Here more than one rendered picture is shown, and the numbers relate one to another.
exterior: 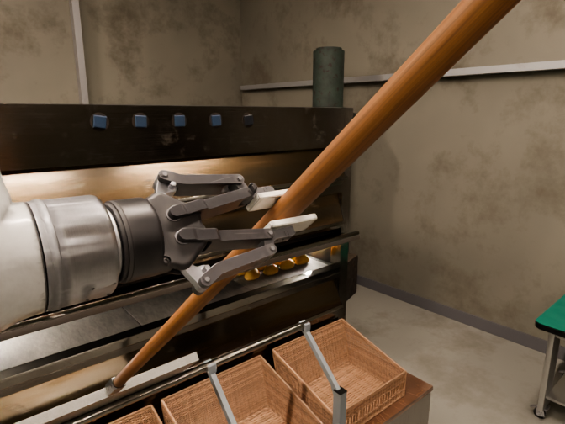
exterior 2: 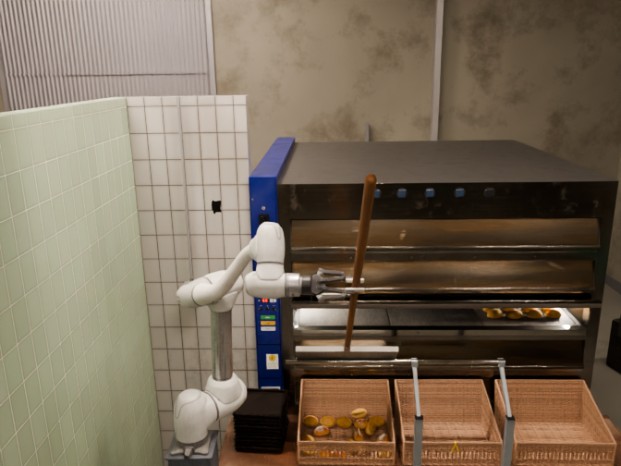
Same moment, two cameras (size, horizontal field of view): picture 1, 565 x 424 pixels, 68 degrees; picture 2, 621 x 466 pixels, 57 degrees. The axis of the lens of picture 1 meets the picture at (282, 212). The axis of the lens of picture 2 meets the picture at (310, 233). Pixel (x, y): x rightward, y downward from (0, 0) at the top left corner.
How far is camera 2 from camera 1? 1.79 m
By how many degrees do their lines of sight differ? 41
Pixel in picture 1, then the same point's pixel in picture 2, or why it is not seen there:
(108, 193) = (376, 237)
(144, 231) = (306, 284)
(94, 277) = (294, 292)
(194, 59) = (566, 58)
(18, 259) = (280, 286)
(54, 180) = (347, 226)
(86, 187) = not seen: hidden behind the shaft
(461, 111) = not seen: outside the picture
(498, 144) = not seen: outside the picture
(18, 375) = (316, 330)
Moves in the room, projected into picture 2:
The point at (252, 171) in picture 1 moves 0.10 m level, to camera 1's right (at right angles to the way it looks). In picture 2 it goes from (491, 231) to (506, 235)
